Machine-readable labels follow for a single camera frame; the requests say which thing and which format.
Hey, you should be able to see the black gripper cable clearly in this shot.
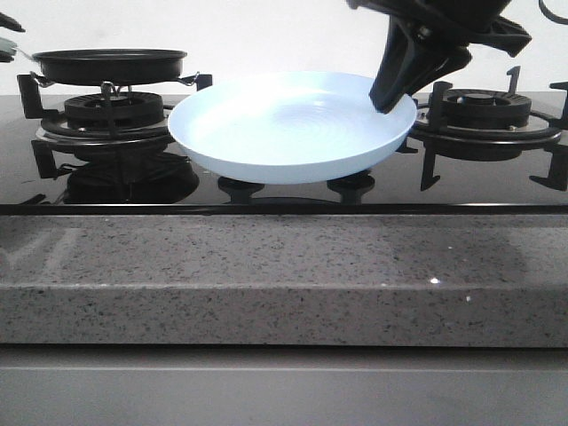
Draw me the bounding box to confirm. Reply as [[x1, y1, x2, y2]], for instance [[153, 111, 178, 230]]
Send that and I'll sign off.
[[538, 0, 568, 23]]

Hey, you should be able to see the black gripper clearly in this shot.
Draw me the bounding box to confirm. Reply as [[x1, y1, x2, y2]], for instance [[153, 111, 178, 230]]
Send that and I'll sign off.
[[347, 0, 532, 114]]

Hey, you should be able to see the left black gas burner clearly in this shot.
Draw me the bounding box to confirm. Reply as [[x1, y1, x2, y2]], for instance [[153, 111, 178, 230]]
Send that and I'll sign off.
[[64, 91, 164, 130]]

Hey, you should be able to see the black frying pan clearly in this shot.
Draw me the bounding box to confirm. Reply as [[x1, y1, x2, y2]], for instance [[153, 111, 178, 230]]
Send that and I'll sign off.
[[28, 49, 187, 86]]

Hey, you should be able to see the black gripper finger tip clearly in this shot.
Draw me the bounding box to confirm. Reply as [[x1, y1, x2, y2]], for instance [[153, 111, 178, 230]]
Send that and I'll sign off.
[[0, 12, 25, 32]]

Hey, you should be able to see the small wire pan support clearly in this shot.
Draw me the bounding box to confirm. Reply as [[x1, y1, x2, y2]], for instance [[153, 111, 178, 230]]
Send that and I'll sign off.
[[18, 72, 213, 95]]

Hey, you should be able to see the left black pan support grate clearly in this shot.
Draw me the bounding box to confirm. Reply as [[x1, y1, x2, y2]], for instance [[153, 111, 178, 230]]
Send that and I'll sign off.
[[18, 78, 189, 185]]

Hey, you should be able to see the right black pan support grate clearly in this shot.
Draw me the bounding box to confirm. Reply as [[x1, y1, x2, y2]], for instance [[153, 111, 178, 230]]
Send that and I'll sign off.
[[409, 66, 567, 191]]

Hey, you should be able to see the right black gas burner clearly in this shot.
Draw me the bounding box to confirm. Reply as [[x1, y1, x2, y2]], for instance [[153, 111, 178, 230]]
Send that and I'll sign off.
[[441, 89, 532, 130]]

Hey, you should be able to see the grey cabinet front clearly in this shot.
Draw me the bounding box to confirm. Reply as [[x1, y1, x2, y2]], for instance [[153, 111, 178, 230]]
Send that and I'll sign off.
[[1, 345, 567, 425]]

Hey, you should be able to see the black glass cooktop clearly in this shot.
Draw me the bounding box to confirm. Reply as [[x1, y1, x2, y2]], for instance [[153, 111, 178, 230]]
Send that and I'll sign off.
[[1, 96, 567, 216]]

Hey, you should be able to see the black gas burner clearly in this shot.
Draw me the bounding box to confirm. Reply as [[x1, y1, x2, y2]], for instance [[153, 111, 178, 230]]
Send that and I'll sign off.
[[64, 91, 164, 130], [441, 89, 532, 130]]

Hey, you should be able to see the light blue plate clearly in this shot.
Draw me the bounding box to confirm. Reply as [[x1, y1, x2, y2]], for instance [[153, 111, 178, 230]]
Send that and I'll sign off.
[[168, 71, 416, 185]]

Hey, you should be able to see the black pan support grate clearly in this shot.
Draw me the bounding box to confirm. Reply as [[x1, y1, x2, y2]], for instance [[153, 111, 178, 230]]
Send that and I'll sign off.
[[18, 78, 189, 185], [409, 66, 567, 191]]

